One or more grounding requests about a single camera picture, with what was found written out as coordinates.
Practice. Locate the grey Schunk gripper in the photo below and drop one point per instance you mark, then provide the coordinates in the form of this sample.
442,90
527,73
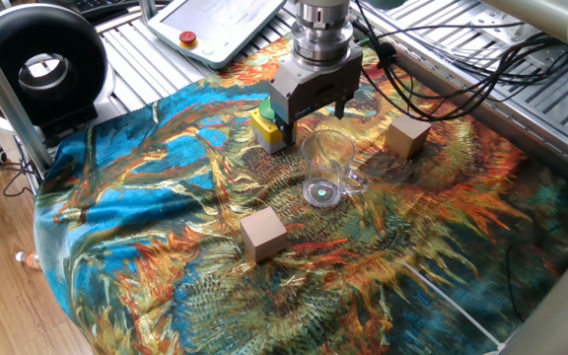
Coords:
313,89

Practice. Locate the yellow box with green button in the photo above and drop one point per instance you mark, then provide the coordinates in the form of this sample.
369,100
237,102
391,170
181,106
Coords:
264,129

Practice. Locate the light wooden cube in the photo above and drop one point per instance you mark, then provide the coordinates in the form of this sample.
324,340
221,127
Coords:
262,233
407,134

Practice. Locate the white teach pendant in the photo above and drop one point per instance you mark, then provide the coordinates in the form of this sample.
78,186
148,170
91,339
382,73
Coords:
215,27

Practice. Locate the sunflower painting print cloth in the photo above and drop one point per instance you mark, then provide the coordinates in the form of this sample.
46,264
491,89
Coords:
165,197

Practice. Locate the black keyboard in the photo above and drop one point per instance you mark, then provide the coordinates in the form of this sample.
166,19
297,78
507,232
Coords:
101,5

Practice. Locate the plastic bottle with orange label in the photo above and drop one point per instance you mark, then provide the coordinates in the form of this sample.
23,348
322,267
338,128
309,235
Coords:
28,259

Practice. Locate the grey frame post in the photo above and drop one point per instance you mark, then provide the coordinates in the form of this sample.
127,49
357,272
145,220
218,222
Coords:
8,98

